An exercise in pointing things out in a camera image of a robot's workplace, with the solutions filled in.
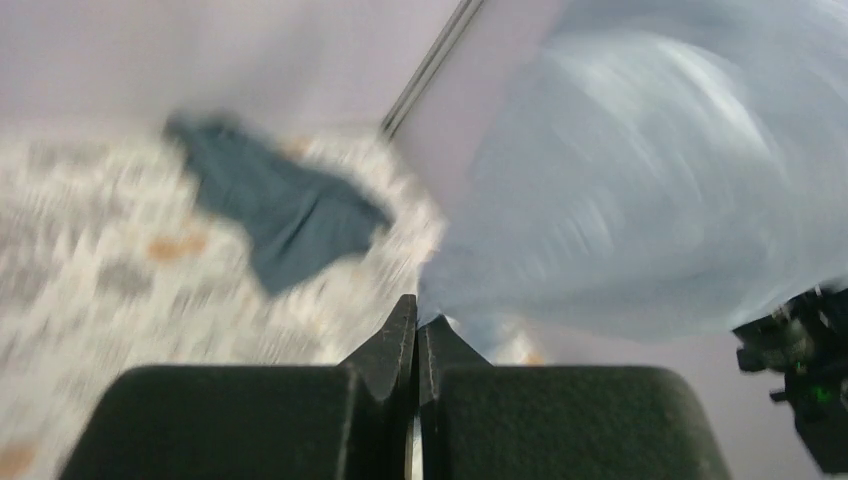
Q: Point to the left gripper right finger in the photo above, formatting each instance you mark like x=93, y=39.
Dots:
x=480, y=421

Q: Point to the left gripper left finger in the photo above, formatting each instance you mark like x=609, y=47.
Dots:
x=352, y=420

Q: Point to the light blue plastic trash bag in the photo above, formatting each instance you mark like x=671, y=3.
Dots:
x=659, y=168

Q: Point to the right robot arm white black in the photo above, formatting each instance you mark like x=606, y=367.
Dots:
x=805, y=340

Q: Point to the blue-grey crumpled cloth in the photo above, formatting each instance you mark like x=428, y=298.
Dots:
x=299, y=219

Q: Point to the floral patterned table mat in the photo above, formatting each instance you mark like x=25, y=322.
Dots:
x=106, y=264

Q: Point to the aluminium frame post right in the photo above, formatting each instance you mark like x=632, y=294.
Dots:
x=445, y=42

